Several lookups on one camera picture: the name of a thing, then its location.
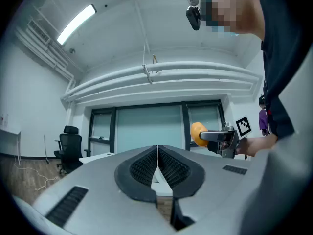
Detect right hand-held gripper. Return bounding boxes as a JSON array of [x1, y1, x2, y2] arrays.
[[199, 116, 252, 159]]

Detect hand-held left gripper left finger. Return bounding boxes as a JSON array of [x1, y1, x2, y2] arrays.
[[31, 145, 177, 235]]

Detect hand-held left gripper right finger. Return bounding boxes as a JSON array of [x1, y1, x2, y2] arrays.
[[157, 145, 252, 235]]

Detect yellow-brown potato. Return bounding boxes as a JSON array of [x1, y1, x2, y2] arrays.
[[190, 122, 210, 148]]

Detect person's right forearm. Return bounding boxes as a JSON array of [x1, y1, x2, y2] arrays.
[[236, 133, 278, 158]]

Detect black framed window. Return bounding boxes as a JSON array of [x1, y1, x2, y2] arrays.
[[181, 99, 226, 151], [88, 107, 116, 154]]

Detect black mesh office chair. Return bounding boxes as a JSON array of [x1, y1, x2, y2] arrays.
[[53, 125, 91, 175]]

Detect white insulated pipe bundle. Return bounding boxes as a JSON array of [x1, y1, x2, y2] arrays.
[[60, 61, 264, 105]]

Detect person's black shirt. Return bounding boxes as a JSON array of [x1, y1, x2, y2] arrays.
[[259, 0, 313, 139]]

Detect small white side table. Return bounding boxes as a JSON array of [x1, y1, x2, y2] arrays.
[[0, 128, 22, 166]]

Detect person's head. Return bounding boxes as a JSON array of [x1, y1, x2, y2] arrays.
[[200, 0, 266, 41]]

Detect long ceiling light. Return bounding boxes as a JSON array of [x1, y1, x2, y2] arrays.
[[57, 3, 97, 46]]

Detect white ceiling air vent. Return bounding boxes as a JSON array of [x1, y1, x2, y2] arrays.
[[26, 20, 52, 46]]

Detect white floor cable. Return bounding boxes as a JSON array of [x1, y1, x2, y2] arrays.
[[13, 164, 59, 192]]

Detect black head-mounted camera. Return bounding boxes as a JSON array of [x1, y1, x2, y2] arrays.
[[185, 5, 202, 31]]

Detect white wall pipe rack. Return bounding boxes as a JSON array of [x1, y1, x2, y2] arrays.
[[14, 25, 77, 88]]

